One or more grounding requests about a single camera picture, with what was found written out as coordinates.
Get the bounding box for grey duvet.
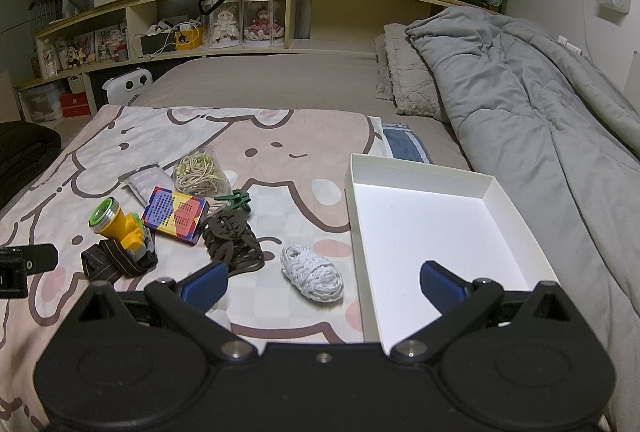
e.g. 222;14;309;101
405;6;640;355

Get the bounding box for row of small figurines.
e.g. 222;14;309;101
55;26;129;70

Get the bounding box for dark brown cloth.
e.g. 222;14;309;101
0;122;62;209

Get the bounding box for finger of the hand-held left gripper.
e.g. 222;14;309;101
15;243;59;274

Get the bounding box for printed cartoon blanket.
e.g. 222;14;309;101
0;104;396;432

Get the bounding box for dark brown rope bundle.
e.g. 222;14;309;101
200;207;266;277

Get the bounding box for green plastic clip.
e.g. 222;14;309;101
214;189;252;213

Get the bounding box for wooden headboard shelf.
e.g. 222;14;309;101
16;0;501;123

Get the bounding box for yellow container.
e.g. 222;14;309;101
174;25;204;52

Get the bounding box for red doll in clear case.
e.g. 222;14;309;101
242;0;286;48

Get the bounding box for clear storage bin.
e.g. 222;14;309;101
20;84;64;123

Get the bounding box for black box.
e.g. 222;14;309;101
140;33;176;58

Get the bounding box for white rope bundle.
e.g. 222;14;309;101
280;244;345;305

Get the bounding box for clear plastic packet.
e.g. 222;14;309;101
118;165;170;205

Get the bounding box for white cardboard box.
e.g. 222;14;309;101
344;153;561;345

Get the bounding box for red box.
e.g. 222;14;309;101
59;92;92;118

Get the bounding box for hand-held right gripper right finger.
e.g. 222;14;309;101
390;260;578;363

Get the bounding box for clear plastic jar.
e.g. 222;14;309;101
37;39;59;79

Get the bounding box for grey fuzzy pillow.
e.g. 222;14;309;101
374;32;397;102
383;23;442;117

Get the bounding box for yellow headlamp with strap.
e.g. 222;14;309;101
81;198;158;284

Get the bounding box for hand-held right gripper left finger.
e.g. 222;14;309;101
75;260;261;363

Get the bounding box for colourful patterned box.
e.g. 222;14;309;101
141;186;208;244

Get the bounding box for bag of beige rubber bands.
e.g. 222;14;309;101
172;147;227;198

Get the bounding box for beige bed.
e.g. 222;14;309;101
135;57;473;173

